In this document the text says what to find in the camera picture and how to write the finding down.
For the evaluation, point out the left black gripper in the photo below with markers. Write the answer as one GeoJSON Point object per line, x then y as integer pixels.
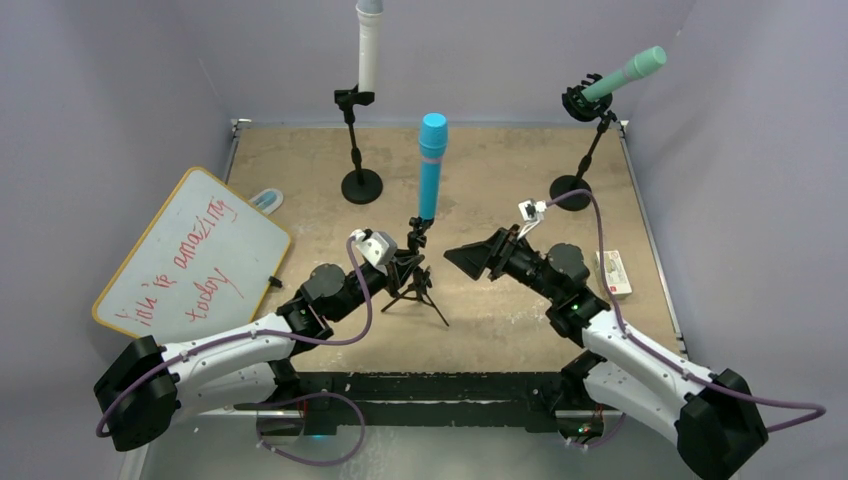
{"type": "Point", "coordinates": [398, 270]}

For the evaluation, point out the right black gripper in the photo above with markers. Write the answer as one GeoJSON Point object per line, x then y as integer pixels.
{"type": "Point", "coordinates": [496, 252]}

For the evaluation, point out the black round-base stand left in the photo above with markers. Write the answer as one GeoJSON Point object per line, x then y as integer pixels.
{"type": "Point", "coordinates": [361, 186]}

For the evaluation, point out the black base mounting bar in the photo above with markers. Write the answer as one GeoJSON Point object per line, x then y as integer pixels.
{"type": "Point", "coordinates": [536, 402]}

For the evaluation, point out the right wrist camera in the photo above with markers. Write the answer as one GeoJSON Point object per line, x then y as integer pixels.
{"type": "Point", "coordinates": [532, 213]}

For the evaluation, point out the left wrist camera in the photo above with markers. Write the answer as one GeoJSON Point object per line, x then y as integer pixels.
{"type": "Point", "coordinates": [376, 247]}

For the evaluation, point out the small white green box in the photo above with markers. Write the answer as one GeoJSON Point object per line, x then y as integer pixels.
{"type": "Point", "coordinates": [612, 266]}

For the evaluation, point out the yellow-framed whiteboard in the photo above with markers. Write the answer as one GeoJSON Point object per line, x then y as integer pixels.
{"type": "Point", "coordinates": [201, 267]}

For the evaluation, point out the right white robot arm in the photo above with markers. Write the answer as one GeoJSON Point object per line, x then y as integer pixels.
{"type": "Point", "coordinates": [700, 412]}

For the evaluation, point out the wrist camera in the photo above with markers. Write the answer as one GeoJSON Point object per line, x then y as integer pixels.
{"type": "Point", "coordinates": [376, 247]}
{"type": "Point", "coordinates": [532, 213]}

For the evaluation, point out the blue microphone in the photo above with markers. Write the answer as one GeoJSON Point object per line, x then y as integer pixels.
{"type": "Point", "coordinates": [433, 142]}

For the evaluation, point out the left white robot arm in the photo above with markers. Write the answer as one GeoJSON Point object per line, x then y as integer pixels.
{"type": "Point", "coordinates": [149, 385]}

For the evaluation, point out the whiteboard eraser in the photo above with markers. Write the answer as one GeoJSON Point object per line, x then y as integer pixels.
{"type": "Point", "coordinates": [268, 200]}

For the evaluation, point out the black tripod mic stand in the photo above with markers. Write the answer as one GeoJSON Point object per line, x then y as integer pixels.
{"type": "Point", "coordinates": [416, 240]}

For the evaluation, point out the green microphone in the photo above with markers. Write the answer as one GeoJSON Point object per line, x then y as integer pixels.
{"type": "Point", "coordinates": [637, 68]}

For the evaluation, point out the white microphone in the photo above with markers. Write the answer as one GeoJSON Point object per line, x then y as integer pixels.
{"type": "Point", "coordinates": [369, 14]}

